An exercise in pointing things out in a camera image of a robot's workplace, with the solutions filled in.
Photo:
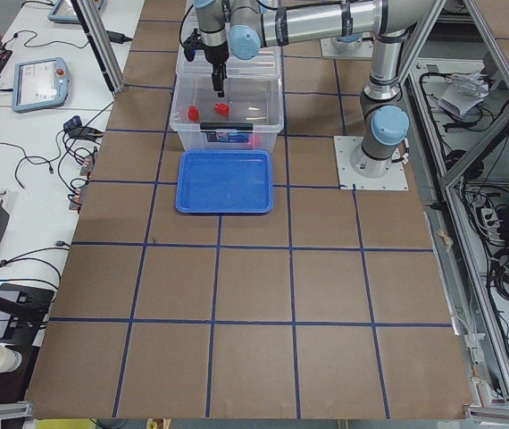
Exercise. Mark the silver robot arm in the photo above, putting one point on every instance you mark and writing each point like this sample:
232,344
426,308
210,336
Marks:
374,30

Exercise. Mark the blue plastic tray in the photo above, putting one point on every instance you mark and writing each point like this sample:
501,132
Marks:
225,182

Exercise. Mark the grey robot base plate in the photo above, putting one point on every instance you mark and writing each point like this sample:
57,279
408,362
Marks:
356,171

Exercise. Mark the aluminium frame post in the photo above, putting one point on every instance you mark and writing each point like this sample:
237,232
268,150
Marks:
93,27

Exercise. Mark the red block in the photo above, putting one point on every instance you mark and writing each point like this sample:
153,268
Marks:
193,114
221,109

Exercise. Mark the blue teach pendant tablet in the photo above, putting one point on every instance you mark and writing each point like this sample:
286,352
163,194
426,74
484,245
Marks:
40,85

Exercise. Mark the clear plastic storage box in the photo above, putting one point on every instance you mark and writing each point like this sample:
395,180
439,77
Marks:
253,91

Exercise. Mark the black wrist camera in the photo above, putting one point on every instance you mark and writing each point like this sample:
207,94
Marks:
191,45

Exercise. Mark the black power adapter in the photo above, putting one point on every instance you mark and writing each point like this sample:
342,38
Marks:
117,37

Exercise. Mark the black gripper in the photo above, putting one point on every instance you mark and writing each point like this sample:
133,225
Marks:
216,55

